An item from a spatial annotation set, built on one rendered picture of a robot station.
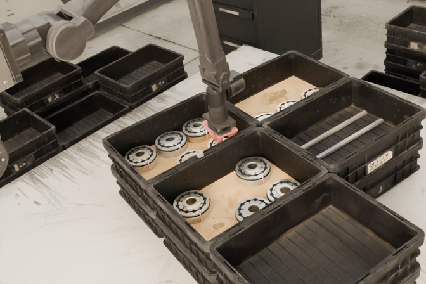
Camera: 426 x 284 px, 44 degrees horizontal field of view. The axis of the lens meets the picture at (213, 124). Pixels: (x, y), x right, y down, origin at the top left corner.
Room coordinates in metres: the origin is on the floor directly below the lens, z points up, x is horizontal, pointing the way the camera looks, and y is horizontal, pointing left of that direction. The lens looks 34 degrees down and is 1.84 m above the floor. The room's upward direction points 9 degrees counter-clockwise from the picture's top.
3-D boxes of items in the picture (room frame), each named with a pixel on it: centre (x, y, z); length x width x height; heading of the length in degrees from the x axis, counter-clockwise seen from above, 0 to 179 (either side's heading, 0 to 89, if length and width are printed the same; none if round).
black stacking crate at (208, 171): (1.09, -0.04, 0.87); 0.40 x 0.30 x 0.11; 119
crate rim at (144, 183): (1.36, 0.11, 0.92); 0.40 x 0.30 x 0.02; 119
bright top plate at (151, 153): (1.37, 0.24, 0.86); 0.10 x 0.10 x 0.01
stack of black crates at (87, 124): (2.31, 0.64, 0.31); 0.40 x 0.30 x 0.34; 130
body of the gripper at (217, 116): (1.35, -0.02, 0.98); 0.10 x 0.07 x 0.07; 25
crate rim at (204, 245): (1.09, -0.04, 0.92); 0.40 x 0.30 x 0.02; 119
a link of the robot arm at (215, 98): (1.36, -0.03, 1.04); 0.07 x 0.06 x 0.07; 130
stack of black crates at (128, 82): (2.56, 0.33, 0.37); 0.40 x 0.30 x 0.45; 130
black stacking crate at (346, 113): (1.29, -0.39, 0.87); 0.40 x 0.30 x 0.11; 119
